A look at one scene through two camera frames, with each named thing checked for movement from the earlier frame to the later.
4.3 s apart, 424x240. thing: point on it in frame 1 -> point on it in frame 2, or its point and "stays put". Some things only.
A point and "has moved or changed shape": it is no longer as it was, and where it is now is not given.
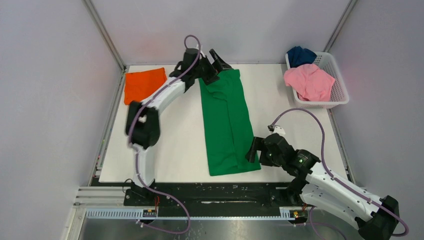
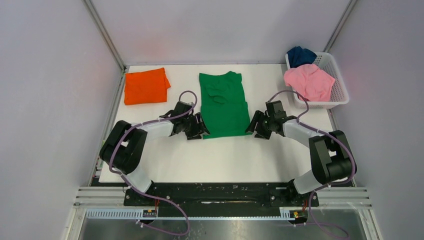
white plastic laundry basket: x=339 y=95 stays put
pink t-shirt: x=311 y=83 stays put
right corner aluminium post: x=330 y=43 stays put
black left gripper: x=218 y=64 -> x=195 y=133
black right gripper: x=258 y=144 -> x=258 y=117
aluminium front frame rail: x=87 y=195 stays put
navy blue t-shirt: x=298 y=56 stays put
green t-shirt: x=228 y=125 has moved or changed shape
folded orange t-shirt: x=139 y=85 stays put
